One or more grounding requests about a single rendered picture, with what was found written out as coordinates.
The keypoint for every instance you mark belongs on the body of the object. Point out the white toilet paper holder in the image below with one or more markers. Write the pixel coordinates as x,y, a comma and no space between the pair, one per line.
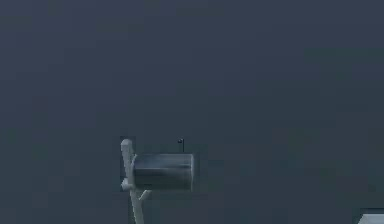
128,166

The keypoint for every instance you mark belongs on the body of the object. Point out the grey toilet paper roll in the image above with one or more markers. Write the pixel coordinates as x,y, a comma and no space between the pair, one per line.
163,171

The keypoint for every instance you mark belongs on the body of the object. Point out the white box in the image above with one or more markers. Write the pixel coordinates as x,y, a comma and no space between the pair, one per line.
373,219

